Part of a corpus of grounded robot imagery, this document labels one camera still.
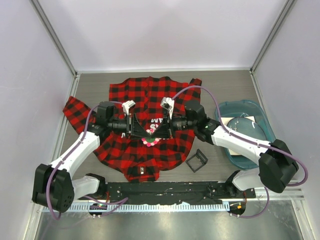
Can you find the small black square frame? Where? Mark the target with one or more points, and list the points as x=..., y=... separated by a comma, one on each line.
x=197, y=161

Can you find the aluminium front rail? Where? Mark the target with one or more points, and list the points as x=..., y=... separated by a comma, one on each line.
x=62, y=193

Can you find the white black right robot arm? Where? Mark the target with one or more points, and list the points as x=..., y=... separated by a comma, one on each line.
x=275, y=167

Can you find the pink white flower brooch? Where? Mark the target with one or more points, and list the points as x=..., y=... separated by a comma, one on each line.
x=149, y=141

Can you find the blue round ceramic plate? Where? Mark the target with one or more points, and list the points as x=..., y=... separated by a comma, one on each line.
x=256, y=132

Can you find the teal plastic bin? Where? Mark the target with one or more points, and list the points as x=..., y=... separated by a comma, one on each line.
x=246, y=108

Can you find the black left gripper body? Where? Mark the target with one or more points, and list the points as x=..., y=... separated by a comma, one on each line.
x=122, y=125

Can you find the red black plaid shirt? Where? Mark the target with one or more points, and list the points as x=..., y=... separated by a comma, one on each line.
x=135, y=158

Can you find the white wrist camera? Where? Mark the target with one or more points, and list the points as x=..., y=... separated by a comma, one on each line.
x=168, y=104
x=127, y=105

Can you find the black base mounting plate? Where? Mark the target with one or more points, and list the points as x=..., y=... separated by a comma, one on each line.
x=169, y=193

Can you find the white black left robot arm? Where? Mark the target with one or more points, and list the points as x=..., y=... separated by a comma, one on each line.
x=64, y=167

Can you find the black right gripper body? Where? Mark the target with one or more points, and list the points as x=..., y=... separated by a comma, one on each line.
x=180, y=123

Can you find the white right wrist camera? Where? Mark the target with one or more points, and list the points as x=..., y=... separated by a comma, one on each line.
x=168, y=104

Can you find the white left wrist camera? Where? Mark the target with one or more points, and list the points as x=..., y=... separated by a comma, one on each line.
x=127, y=105

